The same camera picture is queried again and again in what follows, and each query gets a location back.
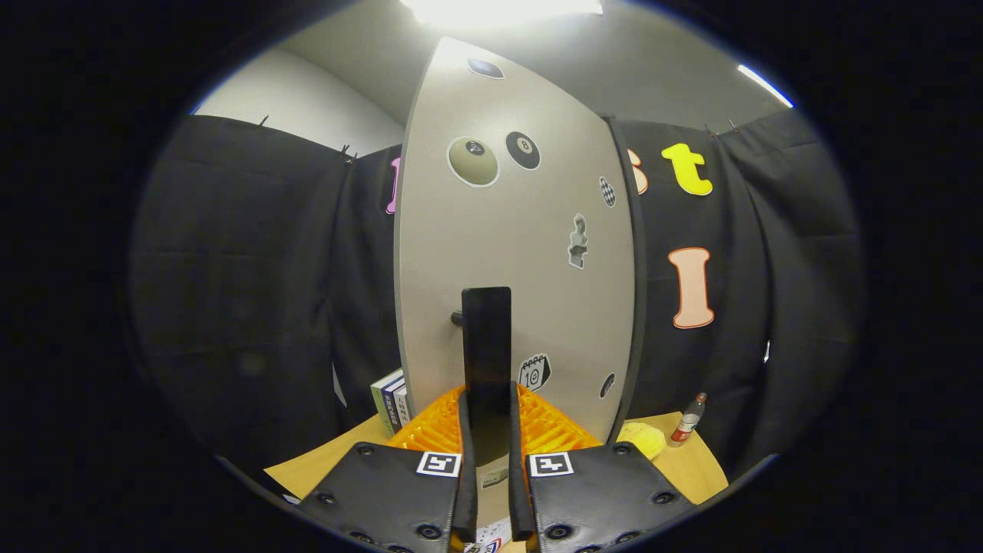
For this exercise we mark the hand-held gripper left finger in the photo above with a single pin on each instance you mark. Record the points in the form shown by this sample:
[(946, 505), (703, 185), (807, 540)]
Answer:
[(467, 476)]

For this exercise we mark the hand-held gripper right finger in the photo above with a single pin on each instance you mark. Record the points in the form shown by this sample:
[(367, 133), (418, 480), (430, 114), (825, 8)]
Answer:
[(518, 484)]

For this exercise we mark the white canvas shoe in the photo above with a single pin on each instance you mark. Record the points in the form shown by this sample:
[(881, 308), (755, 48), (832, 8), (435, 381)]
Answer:
[(493, 541)]

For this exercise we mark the dark blue book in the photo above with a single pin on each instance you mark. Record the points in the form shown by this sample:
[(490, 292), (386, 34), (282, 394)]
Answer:
[(390, 405)]

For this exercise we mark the green book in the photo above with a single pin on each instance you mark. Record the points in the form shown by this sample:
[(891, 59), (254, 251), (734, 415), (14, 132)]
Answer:
[(378, 407)]

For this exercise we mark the yellow plush toy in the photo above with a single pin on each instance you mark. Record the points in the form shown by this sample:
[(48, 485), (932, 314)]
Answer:
[(645, 439)]

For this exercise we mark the small bottle with red label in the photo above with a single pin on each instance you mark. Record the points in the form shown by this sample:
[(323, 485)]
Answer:
[(686, 426)]

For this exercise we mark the black backdrop cloth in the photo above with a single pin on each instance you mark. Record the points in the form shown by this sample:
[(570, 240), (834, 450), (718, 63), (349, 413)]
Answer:
[(246, 307)]

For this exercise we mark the large ceiling light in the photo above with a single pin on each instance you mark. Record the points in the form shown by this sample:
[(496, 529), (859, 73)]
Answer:
[(499, 9)]

